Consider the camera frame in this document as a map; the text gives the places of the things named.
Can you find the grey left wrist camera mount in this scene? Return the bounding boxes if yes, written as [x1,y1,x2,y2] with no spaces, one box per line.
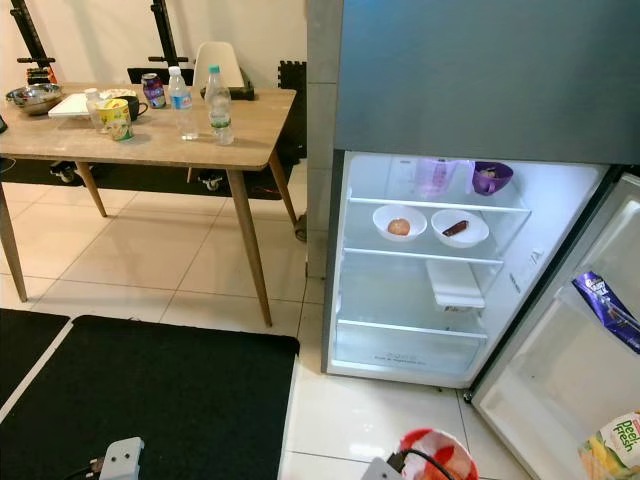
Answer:
[100,437,147,480]

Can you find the black floor mat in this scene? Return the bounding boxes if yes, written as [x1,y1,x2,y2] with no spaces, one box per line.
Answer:
[0,308,73,421]
[0,315,301,480]

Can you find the green juice carton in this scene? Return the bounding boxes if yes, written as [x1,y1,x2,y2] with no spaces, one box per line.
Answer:
[577,409,640,480]

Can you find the small clear jar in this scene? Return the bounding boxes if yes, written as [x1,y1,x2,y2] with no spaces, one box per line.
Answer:
[82,88,110,134]

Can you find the purple cup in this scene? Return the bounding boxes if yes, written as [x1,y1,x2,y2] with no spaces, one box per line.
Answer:
[471,160,516,198]

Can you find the white plastic chair wooden legs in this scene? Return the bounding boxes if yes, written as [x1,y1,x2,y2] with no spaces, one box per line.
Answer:
[192,41,247,96]

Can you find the purple Cadbury chocolate bar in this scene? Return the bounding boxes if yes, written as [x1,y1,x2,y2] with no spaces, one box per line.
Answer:
[571,271,640,354]

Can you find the black rubber mat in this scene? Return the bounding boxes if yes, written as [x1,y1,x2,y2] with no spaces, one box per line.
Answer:
[50,158,306,203]

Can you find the red bowl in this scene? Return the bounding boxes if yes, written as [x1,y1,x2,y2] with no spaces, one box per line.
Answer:
[397,427,479,480]

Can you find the steel bowl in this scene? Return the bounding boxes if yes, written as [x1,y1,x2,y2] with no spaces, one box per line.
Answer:
[5,84,64,117]

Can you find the white tray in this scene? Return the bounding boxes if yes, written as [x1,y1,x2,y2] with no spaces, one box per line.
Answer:
[47,92,103,120]

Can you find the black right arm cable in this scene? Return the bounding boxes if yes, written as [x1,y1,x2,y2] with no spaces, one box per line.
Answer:
[400,448,461,480]

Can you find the pink measuring jug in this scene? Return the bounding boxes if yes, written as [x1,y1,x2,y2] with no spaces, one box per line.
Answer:
[412,157,474,200]

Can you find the black mug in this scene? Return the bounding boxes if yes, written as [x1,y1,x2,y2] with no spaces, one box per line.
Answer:
[117,94,149,124]

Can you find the water bottle green cap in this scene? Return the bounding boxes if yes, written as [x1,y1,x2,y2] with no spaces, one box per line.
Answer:
[205,64,236,148]

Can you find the orange black device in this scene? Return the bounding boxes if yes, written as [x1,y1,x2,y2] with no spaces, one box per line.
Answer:
[25,62,58,87]

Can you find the black stand pole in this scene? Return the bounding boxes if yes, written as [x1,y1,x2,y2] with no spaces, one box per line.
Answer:
[148,0,187,73]
[8,0,58,71]

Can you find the light wooden table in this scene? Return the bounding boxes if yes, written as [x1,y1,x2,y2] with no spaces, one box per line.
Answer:
[0,82,301,329]

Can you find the grey fridge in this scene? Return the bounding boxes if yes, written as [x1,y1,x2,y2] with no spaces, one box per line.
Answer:
[320,0,640,391]

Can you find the yellow green paper cup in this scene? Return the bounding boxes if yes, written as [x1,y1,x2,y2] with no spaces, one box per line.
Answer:
[97,98,135,143]

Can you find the black foam panel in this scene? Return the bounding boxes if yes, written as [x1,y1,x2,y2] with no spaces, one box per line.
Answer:
[278,60,309,126]

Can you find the purple drink can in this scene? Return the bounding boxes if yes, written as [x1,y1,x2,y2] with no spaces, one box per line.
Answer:
[140,72,167,110]

